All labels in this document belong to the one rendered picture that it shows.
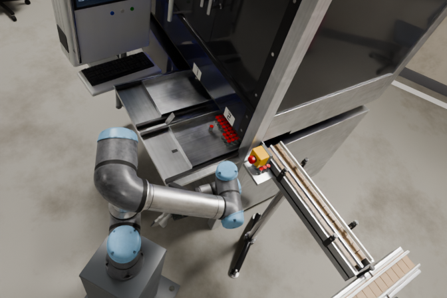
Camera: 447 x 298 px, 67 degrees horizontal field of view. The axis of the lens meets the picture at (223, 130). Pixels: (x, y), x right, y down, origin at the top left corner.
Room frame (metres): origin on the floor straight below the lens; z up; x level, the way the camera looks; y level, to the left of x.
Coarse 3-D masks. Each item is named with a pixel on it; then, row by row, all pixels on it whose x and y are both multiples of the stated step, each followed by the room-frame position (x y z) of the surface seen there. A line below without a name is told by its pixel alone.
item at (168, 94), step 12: (180, 72) 1.45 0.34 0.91; (192, 72) 1.51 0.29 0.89; (144, 84) 1.26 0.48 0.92; (156, 84) 1.32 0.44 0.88; (168, 84) 1.35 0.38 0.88; (180, 84) 1.38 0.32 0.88; (192, 84) 1.41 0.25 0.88; (156, 96) 1.23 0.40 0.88; (168, 96) 1.26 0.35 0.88; (180, 96) 1.29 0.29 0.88; (192, 96) 1.32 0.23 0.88; (204, 96) 1.35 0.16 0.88; (156, 108) 1.14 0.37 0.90; (168, 108) 1.18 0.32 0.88; (180, 108) 1.18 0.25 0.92
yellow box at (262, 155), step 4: (264, 144) 1.03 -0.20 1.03; (256, 148) 0.99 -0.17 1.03; (260, 148) 1.00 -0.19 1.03; (264, 148) 1.01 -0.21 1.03; (252, 152) 0.98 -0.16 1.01; (256, 152) 0.97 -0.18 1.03; (260, 152) 0.98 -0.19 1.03; (264, 152) 0.98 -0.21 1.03; (268, 152) 0.99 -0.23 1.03; (256, 156) 0.96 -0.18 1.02; (260, 156) 0.95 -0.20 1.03; (264, 156) 0.96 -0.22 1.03; (268, 156) 0.97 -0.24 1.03; (256, 160) 0.95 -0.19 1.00; (260, 160) 0.94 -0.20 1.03; (264, 160) 0.95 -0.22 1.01; (268, 160) 0.98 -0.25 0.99; (256, 164) 0.94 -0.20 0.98; (260, 164) 0.94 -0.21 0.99; (264, 164) 0.97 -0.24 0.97
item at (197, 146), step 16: (176, 128) 1.07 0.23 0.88; (192, 128) 1.10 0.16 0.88; (208, 128) 1.14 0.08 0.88; (176, 144) 0.97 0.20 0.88; (192, 144) 1.00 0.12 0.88; (208, 144) 1.04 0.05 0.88; (224, 144) 1.07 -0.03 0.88; (240, 144) 1.10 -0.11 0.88; (192, 160) 0.91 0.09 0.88; (208, 160) 0.93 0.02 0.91
